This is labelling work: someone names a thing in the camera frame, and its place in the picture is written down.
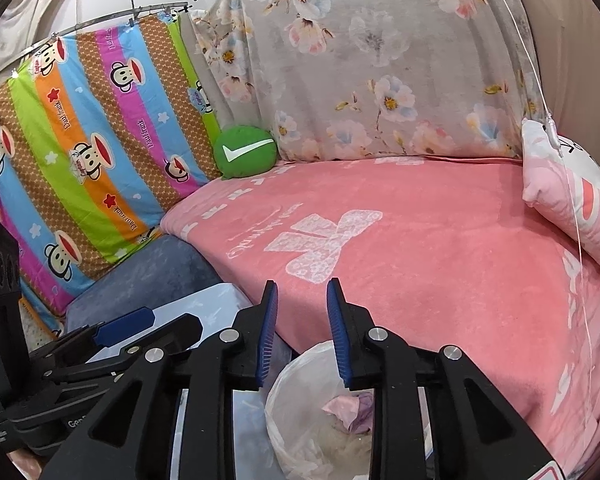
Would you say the mauve cloth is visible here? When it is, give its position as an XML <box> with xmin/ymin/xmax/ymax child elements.
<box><xmin>348</xmin><ymin>391</ymin><xmax>375</xmax><ymax>434</ymax></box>

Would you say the pink cloth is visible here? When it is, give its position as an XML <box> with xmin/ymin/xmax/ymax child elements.
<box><xmin>322</xmin><ymin>394</ymin><xmax>361</xmax><ymax>432</ymax></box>

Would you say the white lined trash bin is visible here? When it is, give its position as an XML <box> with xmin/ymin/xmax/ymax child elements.
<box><xmin>265</xmin><ymin>341</ymin><xmax>370</xmax><ymax>479</ymax></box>

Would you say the light blue palm tablecloth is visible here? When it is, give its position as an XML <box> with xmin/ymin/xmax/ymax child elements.
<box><xmin>86</xmin><ymin>282</ymin><xmax>294</xmax><ymax>480</ymax></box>

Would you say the blue-grey velvet cushion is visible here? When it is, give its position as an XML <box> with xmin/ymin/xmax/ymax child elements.
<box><xmin>65</xmin><ymin>235</ymin><xmax>222</xmax><ymax>333</ymax></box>

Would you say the pink bow blanket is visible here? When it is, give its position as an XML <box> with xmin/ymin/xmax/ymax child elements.
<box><xmin>161</xmin><ymin>157</ymin><xmax>600</xmax><ymax>474</ymax></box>

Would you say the green check mark cushion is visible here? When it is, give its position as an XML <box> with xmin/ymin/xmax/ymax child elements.
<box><xmin>213</xmin><ymin>126</ymin><xmax>277</xmax><ymax>179</ymax></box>

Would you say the colourful monkey cartoon sheet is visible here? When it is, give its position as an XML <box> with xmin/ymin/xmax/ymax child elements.
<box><xmin>0</xmin><ymin>12</ymin><xmax>220</xmax><ymax>335</ymax></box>

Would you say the pink white pillow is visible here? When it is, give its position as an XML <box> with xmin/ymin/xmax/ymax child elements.
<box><xmin>521</xmin><ymin>119</ymin><xmax>600</xmax><ymax>266</ymax></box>

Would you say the grey floral sheet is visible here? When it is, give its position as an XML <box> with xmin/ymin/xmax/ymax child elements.
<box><xmin>192</xmin><ymin>0</ymin><xmax>548</xmax><ymax>162</ymax></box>

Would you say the beige curtain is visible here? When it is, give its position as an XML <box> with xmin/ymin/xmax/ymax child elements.
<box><xmin>522</xmin><ymin>0</ymin><xmax>600</xmax><ymax>165</ymax></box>

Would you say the white hanging cord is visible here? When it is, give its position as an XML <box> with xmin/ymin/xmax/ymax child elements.
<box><xmin>471</xmin><ymin>0</ymin><xmax>598</xmax><ymax>436</ymax></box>

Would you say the metal hanging rail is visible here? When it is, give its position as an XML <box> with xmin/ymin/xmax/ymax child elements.
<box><xmin>0</xmin><ymin>0</ymin><xmax>246</xmax><ymax>90</ymax></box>

